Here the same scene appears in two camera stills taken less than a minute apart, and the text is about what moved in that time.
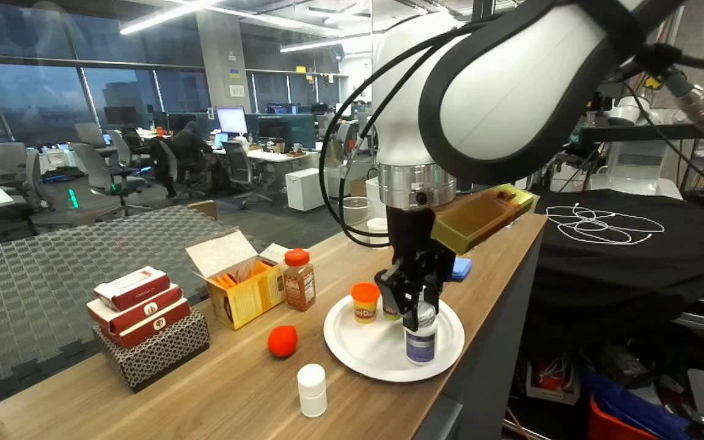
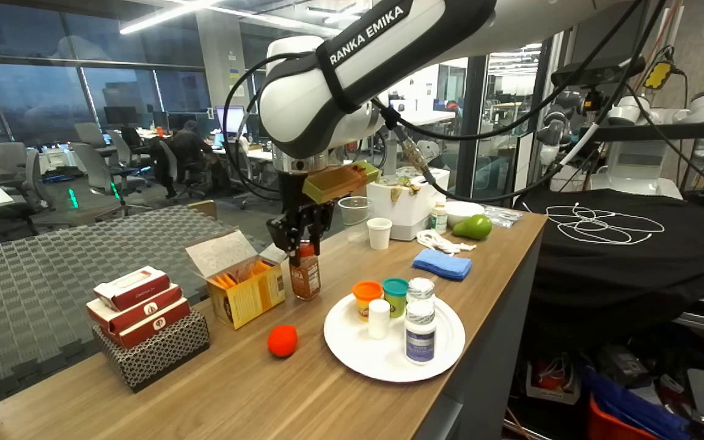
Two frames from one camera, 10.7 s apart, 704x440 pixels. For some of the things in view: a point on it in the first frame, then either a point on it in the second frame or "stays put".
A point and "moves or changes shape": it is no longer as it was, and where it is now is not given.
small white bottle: (314, 389) → (379, 320)
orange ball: (282, 340) stays put
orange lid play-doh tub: (364, 299) stays put
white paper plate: (378, 345) stays put
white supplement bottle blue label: (421, 340) stays put
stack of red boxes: (135, 304) stays put
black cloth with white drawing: (617, 266) stays put
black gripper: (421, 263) → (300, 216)
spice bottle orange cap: (300, 279) moves or changes shape
